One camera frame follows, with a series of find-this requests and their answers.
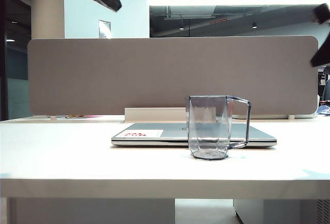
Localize transparent faceted water cup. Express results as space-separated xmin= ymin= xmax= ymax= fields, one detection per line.
xmin=186 ymin=94 xmax=252 ymax=161

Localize white under-desk cabinet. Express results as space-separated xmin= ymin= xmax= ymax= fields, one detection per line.
xmin=234 ymin=198 xmax=330 ymax=224

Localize framed wall poster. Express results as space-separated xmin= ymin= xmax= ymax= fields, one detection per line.
xmin=98 ymin=19 xmax=112 ymax=39

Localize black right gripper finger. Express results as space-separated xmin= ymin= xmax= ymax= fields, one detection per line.
xmin=310 ymin=46 xmax=330 ymax=68

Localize brown fabric desk divider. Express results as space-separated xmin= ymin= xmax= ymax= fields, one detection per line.
xmin=27 ymin=35 xmax=320 ymax=117

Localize silver closed laptop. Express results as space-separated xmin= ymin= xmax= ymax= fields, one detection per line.
xmin=111 ymin=122 xmax=278 ymax=148

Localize white desk support panel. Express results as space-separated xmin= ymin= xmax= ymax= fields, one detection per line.
xmin=6 ymin=197 xmax=176 ymax=224

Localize blue cloth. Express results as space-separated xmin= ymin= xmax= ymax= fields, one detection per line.
xmin=318 ymin=104 xmax=330 ymax=117

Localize white flat device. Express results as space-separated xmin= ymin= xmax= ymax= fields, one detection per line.
xmin=232 ymin=113 xmax=319 ymax=120

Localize seated person in background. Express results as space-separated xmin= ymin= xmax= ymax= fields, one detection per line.
xmin=323 ymin=66 xmax=330 ymax=103

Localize white laptop sticker red print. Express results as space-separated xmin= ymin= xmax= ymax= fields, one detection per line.
xmin=115 ymin=129 xmax=165 ymax=139

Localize red ceiling sign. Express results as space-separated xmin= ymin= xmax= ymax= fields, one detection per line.
xmin=209 ymin=18 xmax=228 ymax=26

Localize long white ceiling light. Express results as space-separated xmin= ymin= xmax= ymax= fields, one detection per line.
xmin=148 ymin=0 xmax=330 ymax=6

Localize pink and orange papers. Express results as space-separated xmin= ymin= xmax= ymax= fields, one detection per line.
xmin=58 ymin=114 xmax=104 ymax=119

